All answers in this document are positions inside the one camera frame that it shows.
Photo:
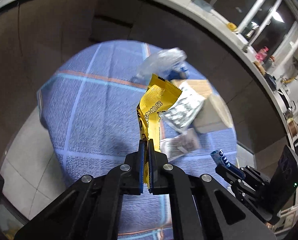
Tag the yellow mug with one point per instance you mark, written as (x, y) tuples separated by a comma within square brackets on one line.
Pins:
[(232, 27)]

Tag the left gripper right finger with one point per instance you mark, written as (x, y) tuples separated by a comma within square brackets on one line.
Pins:
[(201, 208)]

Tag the small white printed wrapper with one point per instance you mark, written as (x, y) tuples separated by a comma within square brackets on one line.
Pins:
[(180, 145)]

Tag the dark kitchen cabinets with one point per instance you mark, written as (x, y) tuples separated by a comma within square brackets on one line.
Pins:
[(38, 36)]

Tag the wooden pot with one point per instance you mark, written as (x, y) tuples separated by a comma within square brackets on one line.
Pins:
[(292, 127)]

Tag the pink bottle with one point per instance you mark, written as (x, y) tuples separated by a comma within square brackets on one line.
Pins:
[(261, 54)]

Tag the brown cardboard box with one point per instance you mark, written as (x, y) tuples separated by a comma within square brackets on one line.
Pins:
[(214, 114)]

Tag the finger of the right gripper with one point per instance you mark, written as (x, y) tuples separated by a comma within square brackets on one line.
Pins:
[(230, 174)]

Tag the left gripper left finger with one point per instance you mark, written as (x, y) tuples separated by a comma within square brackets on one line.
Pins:
[(91, 207)]

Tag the blue candy wrapper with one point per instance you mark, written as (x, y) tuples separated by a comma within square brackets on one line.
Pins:
[(219, 158)]

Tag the blue plaid tablecloth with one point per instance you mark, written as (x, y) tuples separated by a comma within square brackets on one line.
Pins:
[(89, 106)]

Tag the silver printed wrapper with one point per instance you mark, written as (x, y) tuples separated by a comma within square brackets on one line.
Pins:
[(182, 113)]

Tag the yellow snack wrapper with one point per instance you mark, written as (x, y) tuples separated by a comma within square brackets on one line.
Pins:
[(159, 97)]

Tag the clear plastic bag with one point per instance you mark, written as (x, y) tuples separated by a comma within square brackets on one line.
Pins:
[(160, 62)]

